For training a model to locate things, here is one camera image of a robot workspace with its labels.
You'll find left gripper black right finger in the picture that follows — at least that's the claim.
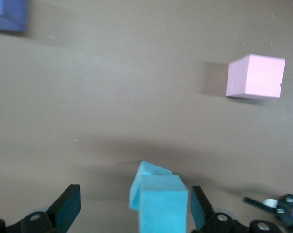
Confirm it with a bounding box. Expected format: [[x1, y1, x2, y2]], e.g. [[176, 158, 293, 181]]
[[190, 185, 291, 233]]

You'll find pink foam block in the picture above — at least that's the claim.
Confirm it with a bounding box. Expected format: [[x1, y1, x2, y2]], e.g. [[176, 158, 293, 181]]
[[225, 53, 286, 99]]

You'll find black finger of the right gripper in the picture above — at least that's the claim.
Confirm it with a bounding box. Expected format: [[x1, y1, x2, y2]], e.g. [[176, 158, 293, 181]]
[[276, 194, 293, 231], [243, 196, 282, 215]]

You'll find brown table cloth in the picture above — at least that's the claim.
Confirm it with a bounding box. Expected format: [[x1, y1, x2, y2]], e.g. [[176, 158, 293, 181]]
[[0, 0, 293, 233]]

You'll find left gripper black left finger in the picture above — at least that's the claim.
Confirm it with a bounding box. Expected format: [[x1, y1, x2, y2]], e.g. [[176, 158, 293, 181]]
[[0, 183, 81, 233]]

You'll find blue foam block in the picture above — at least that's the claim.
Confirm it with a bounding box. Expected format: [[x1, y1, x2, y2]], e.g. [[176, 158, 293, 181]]
[[128, 160, 174, 212], [138, 174, 189, 233]]

